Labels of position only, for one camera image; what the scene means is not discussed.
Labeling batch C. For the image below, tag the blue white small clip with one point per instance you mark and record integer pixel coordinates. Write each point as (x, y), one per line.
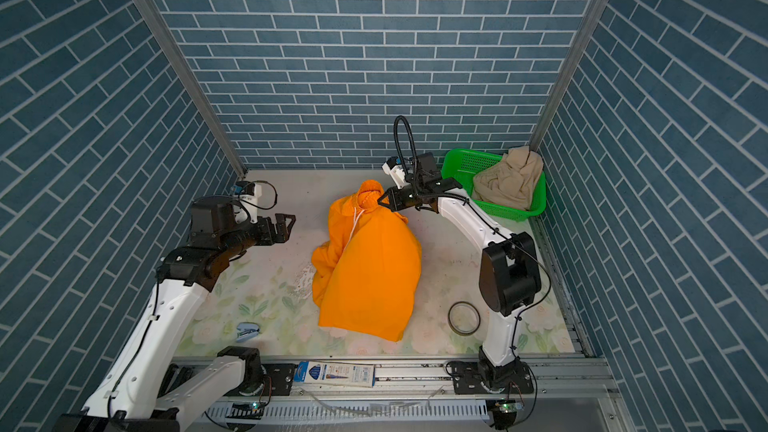
(247, 331)

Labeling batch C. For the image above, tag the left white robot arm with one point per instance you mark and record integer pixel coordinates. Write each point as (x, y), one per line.
(129, 398)

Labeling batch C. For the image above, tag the white slotted cable duct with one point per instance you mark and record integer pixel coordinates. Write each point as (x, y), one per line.
(336, 412)

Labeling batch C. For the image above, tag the orange shorts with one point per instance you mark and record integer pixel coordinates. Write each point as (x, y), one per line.
(367, 273)

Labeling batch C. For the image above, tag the green plastic basket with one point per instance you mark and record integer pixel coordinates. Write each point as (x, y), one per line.
(464, 164)

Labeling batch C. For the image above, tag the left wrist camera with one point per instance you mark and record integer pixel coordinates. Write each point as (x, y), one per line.
(248, 192)

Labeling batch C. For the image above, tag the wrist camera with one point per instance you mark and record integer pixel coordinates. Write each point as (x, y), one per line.
(248, 192)
(394, 169)

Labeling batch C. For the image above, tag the beige shorts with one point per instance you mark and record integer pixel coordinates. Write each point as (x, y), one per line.
(512, 181)

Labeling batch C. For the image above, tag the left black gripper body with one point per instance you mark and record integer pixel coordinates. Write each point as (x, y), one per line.
(245, 234)

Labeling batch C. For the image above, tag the white blue paper box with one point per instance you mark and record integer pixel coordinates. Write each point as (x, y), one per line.
(335, 374)

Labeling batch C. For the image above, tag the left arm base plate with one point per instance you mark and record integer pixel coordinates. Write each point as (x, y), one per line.
(276, 379)

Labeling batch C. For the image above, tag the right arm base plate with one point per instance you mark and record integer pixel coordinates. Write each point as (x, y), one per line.
(486, 379)

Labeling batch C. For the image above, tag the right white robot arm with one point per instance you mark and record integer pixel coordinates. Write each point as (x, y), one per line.
(509, 275)

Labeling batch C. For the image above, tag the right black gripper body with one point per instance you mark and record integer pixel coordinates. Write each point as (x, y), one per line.
(411, 196)

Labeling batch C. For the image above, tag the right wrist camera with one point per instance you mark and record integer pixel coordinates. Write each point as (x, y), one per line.
(394, 169)

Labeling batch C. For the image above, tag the aluminium front rail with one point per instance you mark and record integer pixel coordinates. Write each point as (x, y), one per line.
(422, 378)

